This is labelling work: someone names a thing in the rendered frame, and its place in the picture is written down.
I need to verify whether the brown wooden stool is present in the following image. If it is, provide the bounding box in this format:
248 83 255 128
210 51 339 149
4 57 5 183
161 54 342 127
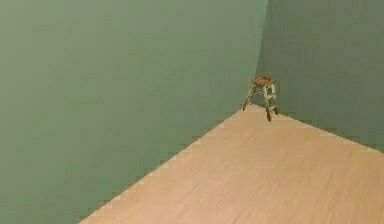
242 75 280 123

